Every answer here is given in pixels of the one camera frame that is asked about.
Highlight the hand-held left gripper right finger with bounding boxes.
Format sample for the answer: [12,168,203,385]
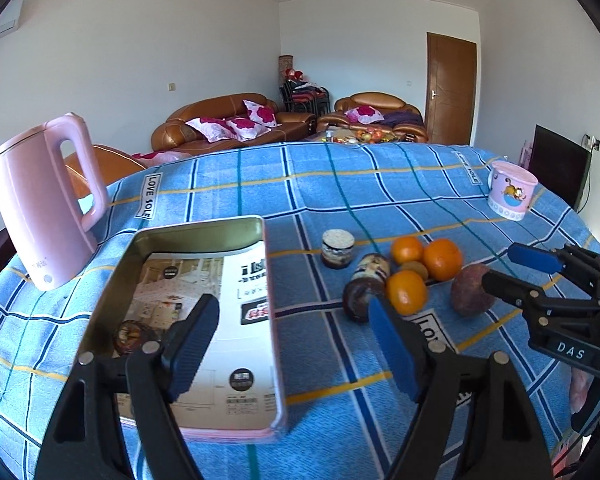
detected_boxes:
[367,294,553,480]

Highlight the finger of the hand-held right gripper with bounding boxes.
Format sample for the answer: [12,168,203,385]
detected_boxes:
[508,241,600,286]
[481,268,600,318]

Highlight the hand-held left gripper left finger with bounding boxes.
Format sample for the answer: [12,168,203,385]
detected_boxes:
[40,294,221,480]

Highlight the purple brown passion fruit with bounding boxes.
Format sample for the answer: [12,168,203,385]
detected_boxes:
[450,264,496,317]

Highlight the orange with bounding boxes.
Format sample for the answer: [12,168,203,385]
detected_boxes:
[386,270,429,317]
[423,238,464,282]
[391,236,426,266]

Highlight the pink metal tin box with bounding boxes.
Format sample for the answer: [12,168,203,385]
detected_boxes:
[77,215,288,445]

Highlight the dark brown jar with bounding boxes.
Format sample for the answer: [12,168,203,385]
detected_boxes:
[342,278,386,323]

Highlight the small dark round jar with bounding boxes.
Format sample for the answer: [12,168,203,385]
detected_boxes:
[112,319,161,358]

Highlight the printed paper sheet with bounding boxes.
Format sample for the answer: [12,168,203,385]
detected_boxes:
[112,242,276,431]

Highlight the striped dark jar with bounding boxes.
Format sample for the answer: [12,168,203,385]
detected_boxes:
[352,253,392,291]

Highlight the pink cartoon cat cup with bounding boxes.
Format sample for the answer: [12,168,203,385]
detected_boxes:
[486,160,539,222]

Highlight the black television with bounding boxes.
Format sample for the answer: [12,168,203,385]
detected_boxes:
[530,124,592,211]

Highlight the white-lidded glass jar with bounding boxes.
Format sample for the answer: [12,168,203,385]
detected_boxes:
[321,229,356,271]

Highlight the blue plaid tablecloth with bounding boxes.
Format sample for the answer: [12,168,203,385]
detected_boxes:
[0,141,600,480]

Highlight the brown wooden door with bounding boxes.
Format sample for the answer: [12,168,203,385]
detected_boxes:
[425,32,478,145]

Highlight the purple blanket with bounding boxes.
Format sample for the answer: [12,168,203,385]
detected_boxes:
[380,111,425,128]

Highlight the pink cloth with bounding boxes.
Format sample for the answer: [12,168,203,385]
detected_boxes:
[130,150,186,167]

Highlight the orange leather armchair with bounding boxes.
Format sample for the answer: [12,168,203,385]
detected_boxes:
[62,144,148,201]

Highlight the assorted fruit pile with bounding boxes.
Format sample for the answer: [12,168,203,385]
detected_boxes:
[325,129,396,145]

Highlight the brown leather three-seat sofa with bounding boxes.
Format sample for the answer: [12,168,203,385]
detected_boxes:
[151,92,317,153]

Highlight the pink electric kettle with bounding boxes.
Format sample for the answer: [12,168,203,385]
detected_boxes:
[0,112,108,292]

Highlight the coffee table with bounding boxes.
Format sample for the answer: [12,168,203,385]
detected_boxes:
[305,129,416,146]

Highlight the white pink floral pillow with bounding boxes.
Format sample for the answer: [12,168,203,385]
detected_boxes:
[243,99,279,127]
[185,117,231,143]
[345,106,385,124]
[225,116,272,142]

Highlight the brown leather two-seat sofa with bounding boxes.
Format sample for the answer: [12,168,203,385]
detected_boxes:
[316,92,429,143]

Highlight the stacked black chairs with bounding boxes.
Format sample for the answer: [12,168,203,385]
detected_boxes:
[279,79,331,116]

